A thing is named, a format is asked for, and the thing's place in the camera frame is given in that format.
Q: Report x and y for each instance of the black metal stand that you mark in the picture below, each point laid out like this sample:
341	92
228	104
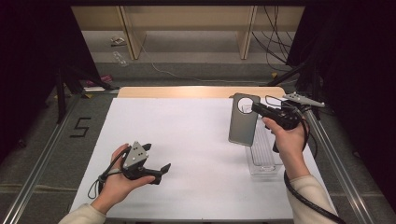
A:
61	93
316	87

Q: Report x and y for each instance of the pink floor item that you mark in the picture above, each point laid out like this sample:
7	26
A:
104	79

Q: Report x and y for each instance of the light wooden furniture frame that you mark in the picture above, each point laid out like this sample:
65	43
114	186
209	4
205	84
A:
186	18

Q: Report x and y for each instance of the clear plastic floor item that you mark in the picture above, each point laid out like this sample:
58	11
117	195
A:
120	58

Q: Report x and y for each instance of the black curtain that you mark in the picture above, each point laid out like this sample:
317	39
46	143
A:
358	77
31	62

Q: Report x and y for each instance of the white table mat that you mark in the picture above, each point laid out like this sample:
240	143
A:
193	140

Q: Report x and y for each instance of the small grey floor item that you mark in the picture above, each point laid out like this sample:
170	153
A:
117	40

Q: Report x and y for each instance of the clear plastic rack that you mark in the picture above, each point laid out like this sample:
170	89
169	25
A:
263	152

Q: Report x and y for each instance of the silver phone case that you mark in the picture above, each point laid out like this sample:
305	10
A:
244	127

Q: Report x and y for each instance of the aluminium floor rail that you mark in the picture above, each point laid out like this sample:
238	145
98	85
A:
339	168
37	174

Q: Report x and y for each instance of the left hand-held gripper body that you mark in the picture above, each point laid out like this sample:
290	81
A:
135	155

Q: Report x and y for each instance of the person's left hand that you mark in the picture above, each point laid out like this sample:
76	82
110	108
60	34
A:
116	186

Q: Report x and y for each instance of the person's right hand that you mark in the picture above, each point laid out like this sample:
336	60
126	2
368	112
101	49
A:
291	146

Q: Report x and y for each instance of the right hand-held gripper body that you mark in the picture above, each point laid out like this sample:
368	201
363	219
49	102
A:
285	118

